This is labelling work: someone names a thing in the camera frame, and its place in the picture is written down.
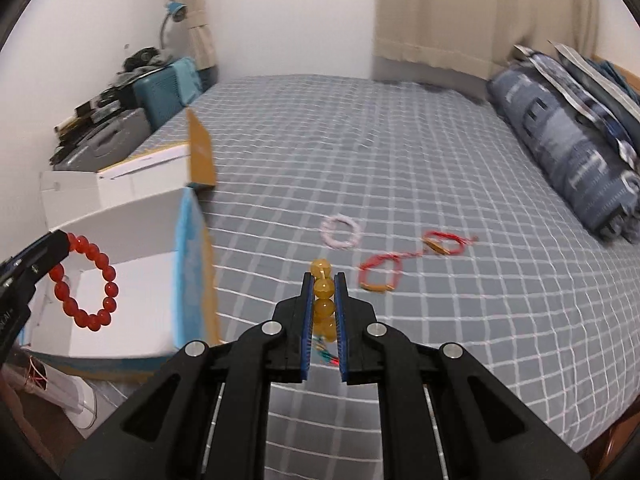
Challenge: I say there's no red bead bracelet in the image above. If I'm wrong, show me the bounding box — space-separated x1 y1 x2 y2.
48 232 121 333

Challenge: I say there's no white cardboard box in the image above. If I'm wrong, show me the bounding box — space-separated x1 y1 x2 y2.
17 110 220 379

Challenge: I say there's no yellow amber bead bracelet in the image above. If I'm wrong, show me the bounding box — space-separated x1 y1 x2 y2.
309 258 342 366

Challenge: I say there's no red cord bracelet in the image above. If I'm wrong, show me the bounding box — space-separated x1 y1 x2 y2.
357 250 421 294
420 228 478 257

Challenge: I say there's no pink bead bracelet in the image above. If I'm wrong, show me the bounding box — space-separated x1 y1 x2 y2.
319 212 362 250

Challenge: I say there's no grey suitcase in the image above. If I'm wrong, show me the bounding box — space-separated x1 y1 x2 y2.
50 108 152 172

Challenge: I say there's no clutter pile on suitcases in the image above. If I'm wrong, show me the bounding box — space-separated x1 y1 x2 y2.
49 47 176 166

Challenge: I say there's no teal suitcase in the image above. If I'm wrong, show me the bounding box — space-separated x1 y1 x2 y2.
132 56 203 131

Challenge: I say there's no blue patterned duvet roll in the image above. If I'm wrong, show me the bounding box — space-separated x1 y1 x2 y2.
487 46 639 244

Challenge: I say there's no blue desk lamp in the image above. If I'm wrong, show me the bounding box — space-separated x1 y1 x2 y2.
160 0 188 50

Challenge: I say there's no beige curtain left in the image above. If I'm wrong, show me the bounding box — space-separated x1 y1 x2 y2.
160 0 219 73

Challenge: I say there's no beige curtain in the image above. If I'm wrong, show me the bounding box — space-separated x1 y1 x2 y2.
374 0 599 79
160 0 219 73

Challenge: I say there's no blue patterned pillow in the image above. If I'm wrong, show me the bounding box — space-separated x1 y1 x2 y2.
553 44 639 171

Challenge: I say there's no beige curtain right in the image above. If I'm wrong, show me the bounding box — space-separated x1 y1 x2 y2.
374 0 599 79

